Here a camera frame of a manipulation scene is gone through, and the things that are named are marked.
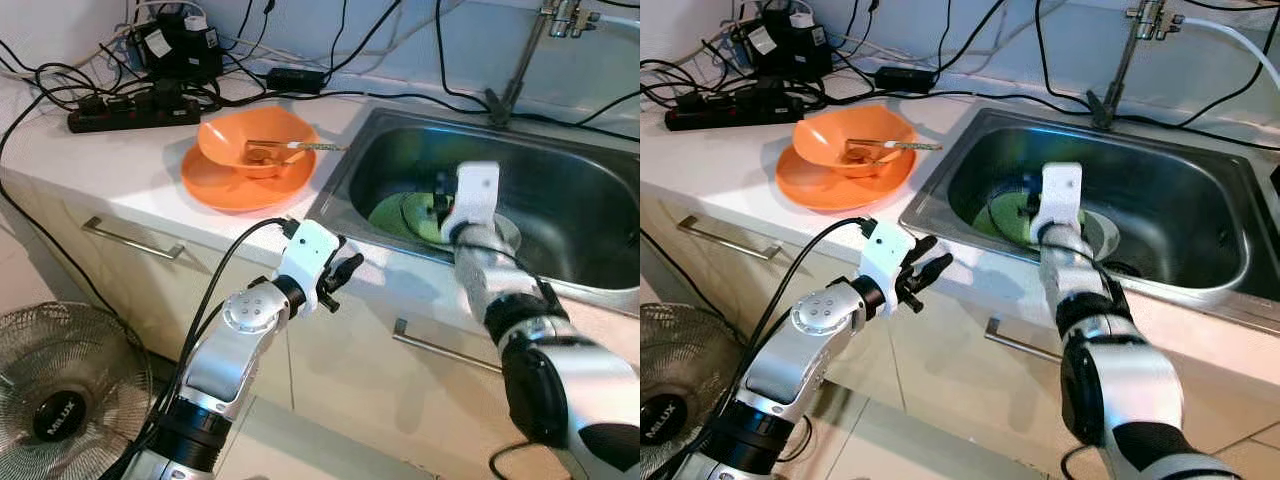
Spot white bowl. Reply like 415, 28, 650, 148
488, 212, 523, 253
1078, 208, 1121, 259

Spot speckled handle utensil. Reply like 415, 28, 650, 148
246, 139, 349, 154
845, 139, 944, 154

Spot orange bowl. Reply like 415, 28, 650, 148
197, 107, 321, 181
792, 104, 917, 181

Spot white kitchen cabinet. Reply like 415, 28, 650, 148
0, 170, 641, 480
640, 170, 1280, 480

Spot chrome kitchen faucet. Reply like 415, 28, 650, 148
1087, 0, 1187, 129
485, 0, 603, 128

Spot green plate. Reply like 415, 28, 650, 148
368, 188, 463, 247
985, 188, 1046, 246

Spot stainless steel sink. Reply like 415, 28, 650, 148
305, 105, 641, 313
898, 106, 1280, 336

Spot orange plate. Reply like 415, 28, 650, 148
775, 142, 917, 214
180, 140, 319, 214

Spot small black power adapter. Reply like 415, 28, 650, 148
265, 67, 327, 97
875, 65, 940, 95

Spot black charger box white labels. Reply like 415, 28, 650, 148
738, 8, 834, 83
133, 8, 225, 83

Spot black power strip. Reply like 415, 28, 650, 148
67, 83, 203, 135
664, 83, 793, 133

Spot grey floor fan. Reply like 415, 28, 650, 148
640, 302, 738, 479
0, 302, 154, 480

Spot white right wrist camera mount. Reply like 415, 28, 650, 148
1028, 162, 1084, 244
440, 162, 501, 246

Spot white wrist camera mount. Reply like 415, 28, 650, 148
1028, 162, 1084, 244
272, 218, 341, 317
858, 220, 916, 316
440, 162, 501, 246

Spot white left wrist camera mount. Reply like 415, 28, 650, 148
858, 220, 916, 316
272, 218, 341, 317

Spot black power cable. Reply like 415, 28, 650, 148
935, 88, 1280, 151
930, 0, 1006, 76
0, 88, 126, 321
1033, 0, 1096, 111
325, 88, 641, 143
640, 225, 721, 311
318, 0, 403, 79
433, 0, 493, 113

